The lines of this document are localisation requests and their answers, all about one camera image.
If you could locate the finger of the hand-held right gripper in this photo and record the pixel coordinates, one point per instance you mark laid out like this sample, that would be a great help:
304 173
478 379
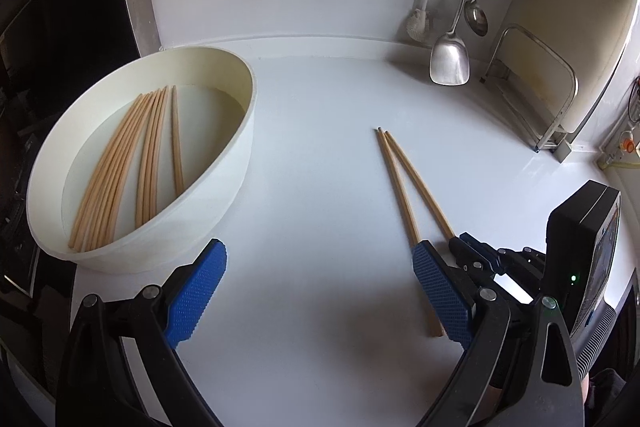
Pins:
482 247
467 257

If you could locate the metal spatula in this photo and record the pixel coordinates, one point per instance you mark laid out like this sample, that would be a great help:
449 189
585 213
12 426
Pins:
449 62

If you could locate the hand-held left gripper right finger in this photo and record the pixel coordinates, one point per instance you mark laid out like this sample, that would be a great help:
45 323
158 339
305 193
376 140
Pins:
442 297

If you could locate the white round basin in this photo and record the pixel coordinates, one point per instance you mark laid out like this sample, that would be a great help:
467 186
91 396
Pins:
215 199

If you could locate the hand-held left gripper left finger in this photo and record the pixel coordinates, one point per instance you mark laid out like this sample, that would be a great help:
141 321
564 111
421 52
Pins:
197 292

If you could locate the bundle of wooden chopsticks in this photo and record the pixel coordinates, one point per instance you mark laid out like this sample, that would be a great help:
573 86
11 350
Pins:
120 152

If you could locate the wall socket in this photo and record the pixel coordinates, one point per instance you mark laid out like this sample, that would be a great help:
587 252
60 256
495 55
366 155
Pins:
622 147

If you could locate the cream cutting board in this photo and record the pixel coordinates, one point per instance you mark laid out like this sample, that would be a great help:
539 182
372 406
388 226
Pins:
580 22

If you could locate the wooden chopstick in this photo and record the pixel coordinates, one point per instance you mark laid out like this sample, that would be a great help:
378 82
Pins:
420 184
398 187

